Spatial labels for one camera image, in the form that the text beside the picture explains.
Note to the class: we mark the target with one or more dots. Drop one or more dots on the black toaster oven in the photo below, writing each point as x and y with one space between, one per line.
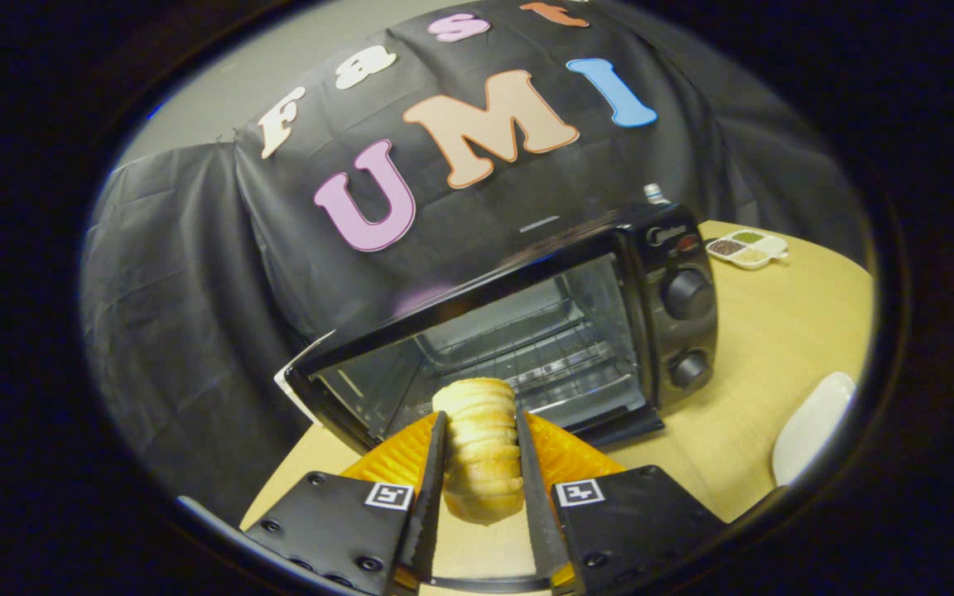
676 248

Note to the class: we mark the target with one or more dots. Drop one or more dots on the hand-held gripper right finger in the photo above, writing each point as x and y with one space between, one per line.
535 497

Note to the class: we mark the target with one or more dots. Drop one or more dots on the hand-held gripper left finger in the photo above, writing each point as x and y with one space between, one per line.
431 497

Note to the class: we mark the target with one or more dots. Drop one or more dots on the clear plastic bottle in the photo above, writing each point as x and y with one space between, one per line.
656 195

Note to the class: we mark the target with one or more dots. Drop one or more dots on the golden bread roll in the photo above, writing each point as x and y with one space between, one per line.
481 447

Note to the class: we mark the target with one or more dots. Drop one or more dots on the white plate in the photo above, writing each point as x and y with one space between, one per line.
812 426

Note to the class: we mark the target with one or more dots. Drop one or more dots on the white divided spice dish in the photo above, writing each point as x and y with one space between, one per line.
749 248

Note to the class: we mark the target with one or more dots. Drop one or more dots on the black backdrop cloth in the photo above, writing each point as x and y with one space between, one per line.
179 314

